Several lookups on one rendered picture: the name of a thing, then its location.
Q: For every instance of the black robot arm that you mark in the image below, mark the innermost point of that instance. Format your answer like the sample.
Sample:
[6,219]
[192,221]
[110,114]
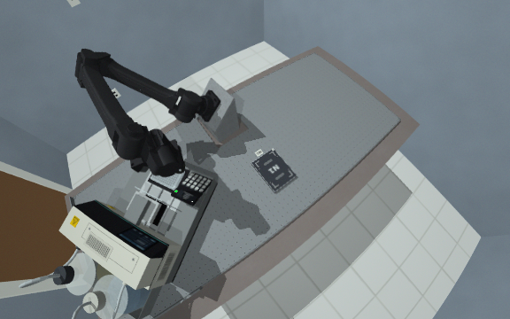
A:
[128,137]

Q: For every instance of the white multi-well plate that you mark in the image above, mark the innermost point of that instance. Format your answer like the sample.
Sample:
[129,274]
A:
[176,179]

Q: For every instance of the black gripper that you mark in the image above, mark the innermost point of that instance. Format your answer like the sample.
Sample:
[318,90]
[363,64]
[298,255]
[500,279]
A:
[178,153]

